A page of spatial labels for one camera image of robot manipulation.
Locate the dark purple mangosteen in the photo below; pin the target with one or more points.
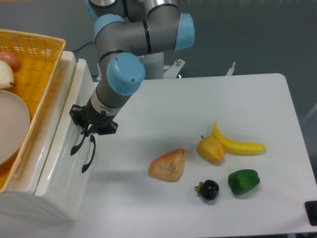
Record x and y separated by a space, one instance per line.
208 189

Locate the white drawer cabinet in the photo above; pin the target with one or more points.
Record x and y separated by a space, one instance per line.
20 194

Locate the yellow orange pepper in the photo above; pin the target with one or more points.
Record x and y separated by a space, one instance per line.
211 149

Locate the black top drawer handle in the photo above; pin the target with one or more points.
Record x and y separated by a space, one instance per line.
77 147

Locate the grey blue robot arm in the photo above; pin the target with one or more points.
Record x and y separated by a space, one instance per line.
125 30

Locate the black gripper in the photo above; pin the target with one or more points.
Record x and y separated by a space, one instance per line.
92 121

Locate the white metal base frame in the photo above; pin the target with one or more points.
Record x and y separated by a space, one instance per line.
173 71

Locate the beige plate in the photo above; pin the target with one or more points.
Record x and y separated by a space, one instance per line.
14 124

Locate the yellow banana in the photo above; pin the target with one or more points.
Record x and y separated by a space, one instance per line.
237 147

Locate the yellow wicker basket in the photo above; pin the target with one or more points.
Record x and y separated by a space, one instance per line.
39 56

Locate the white drawer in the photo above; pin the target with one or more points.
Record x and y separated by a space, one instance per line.
57 178
82 157

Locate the black object at edge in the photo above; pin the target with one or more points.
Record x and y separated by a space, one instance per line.
311 211

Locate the green bell pepper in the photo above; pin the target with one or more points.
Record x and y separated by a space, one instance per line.
242 181

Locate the triangular bread pastry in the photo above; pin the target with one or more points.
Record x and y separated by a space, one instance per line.
168 167

